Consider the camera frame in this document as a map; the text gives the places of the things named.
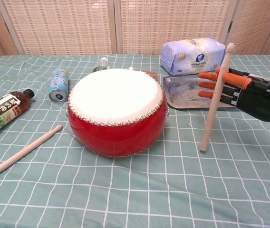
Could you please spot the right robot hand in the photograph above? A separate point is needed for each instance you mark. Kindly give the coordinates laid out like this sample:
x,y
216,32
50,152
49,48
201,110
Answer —
x,y
258,99

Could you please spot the wooden drumstick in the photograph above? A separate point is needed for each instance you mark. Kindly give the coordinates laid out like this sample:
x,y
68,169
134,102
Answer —
x,y
214,99
23,153

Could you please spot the stainless steel tray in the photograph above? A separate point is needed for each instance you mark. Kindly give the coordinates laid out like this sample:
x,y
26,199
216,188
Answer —
x,y
182,95

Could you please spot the red and white drum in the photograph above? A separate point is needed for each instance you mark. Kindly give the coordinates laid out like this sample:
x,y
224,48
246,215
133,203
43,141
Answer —
x,y
116,95

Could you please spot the purple tissue pack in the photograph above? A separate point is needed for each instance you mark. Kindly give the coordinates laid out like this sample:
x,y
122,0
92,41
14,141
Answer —
x,y
192,57

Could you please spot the green checked tablecloth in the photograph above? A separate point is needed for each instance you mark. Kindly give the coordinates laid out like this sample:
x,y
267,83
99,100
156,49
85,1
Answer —
x,y
149,190

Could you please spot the clear water bottle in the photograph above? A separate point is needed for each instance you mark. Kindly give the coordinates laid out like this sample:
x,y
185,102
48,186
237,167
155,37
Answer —
x,y
101,63

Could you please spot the light blue drink can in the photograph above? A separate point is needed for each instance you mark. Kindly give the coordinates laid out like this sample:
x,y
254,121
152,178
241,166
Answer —
x,y
59,83

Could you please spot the bamboo folding screen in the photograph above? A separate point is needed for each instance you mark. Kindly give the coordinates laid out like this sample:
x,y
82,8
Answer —
x,y
61,26

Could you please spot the brown tea bottle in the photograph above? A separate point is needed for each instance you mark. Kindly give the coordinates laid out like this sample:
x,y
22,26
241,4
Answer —
x,y
2,114

